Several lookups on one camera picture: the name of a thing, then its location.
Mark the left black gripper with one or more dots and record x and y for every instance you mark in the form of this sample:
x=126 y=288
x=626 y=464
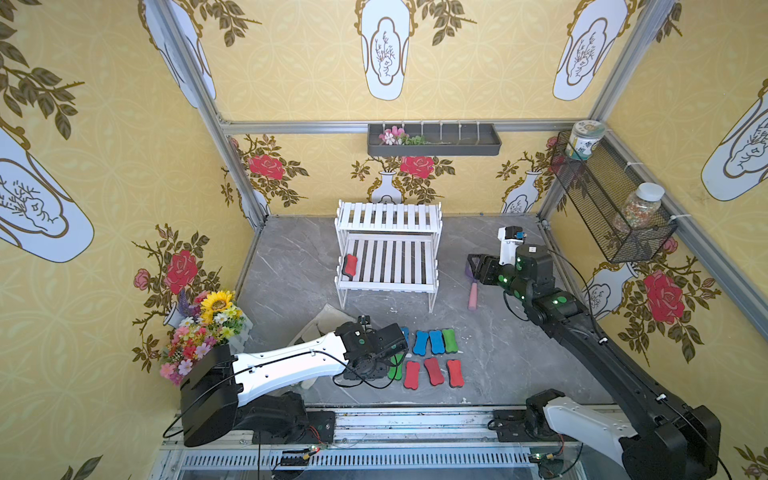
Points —
x=395 y=342

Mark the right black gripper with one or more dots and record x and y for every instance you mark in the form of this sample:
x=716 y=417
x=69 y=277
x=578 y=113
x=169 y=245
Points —
x=480 y=268

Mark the green eraser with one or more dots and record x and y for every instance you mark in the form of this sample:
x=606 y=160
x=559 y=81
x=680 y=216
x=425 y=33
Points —
x=450 y=342
x=395 y=369

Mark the blue eraser top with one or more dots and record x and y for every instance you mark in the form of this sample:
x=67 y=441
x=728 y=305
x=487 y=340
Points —
x=420 y=343
x=437 y=342
x=406 y=335

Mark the red eraser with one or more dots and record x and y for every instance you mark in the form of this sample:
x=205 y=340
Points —
x=434 y=372
x=349 y=266
x=455 y=373
x=411 y=378

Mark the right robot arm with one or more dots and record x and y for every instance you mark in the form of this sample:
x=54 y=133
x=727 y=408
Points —
x=662 y=438

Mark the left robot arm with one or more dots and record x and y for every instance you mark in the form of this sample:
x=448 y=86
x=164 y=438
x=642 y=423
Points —
x=228 y=391

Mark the white two-tier slatted shelf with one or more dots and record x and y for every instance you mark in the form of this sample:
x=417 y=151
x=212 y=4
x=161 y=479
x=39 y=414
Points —
x=396 y=246

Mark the white grey work glove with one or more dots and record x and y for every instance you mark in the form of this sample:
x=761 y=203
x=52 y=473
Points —
x=326 y=321

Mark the jar with patterned label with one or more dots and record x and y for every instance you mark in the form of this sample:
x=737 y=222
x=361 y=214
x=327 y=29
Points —
x=584 y=138

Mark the pink artificial flowers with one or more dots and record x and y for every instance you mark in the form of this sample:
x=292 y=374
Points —
x=398 y=136

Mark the clear jar white lid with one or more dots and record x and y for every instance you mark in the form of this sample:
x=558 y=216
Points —
x=639 y=208

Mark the colourful flower bouquet basket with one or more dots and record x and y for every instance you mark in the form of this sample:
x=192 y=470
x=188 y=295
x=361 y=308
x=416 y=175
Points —
x=198 y=326

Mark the purple garden fork pink handle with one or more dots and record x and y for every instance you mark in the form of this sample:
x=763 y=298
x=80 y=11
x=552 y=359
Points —
x=473 y=294

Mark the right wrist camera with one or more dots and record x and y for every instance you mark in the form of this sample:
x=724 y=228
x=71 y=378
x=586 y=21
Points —
x=510 y=238

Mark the metal base rail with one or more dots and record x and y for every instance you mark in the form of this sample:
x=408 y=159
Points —
x=413 y=437

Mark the dark grey wall tray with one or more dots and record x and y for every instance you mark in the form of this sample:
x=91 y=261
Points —
x=444 y=139

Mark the black wire wall basket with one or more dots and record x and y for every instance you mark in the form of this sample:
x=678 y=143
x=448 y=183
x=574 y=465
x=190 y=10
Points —
x=598 y=188

